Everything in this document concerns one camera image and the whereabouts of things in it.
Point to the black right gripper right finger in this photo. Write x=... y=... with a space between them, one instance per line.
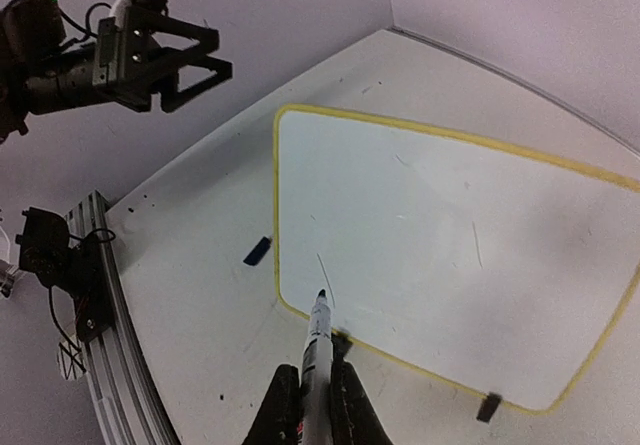
x=353 y=418

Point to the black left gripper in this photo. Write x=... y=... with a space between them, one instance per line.
x=127 y=61

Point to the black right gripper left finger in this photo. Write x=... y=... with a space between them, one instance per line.
x=278 y=416

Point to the white whiteboard marker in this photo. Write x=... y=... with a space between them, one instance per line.
x=315 y=423

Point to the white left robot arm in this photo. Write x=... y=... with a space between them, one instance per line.
x=43 y=72

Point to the black whiteboard stand foot left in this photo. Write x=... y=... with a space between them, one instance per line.
x=341 y=344

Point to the black whiteboard stand foot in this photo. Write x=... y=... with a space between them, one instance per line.
x=488 y=407
x=341 y=344

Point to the black whiteboard stand foot right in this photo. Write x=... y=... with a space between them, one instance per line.
x=488 y=407

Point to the yellow-framed whiteboard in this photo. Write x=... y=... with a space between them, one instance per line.
x=495 y=267

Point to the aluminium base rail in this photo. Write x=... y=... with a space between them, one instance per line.
x=126 y=402

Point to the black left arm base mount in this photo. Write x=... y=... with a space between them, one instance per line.
x=73 y=264

